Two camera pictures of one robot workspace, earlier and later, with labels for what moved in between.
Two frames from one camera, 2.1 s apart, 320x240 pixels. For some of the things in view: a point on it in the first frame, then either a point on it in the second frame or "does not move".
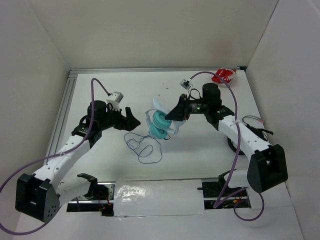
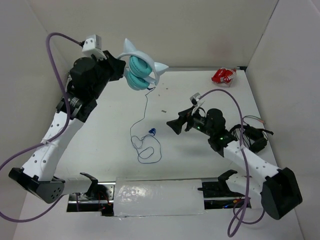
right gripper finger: (180, 112) -> (177, 124)
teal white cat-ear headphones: (158, 125) -> (140, 70)
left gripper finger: (131, 121) -> (118, 67)
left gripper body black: (114, 118) -> (104, 68)
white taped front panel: (147, 197) does not move
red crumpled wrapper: (226, 74) does not move
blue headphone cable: (138, 155) -> (152, 131)
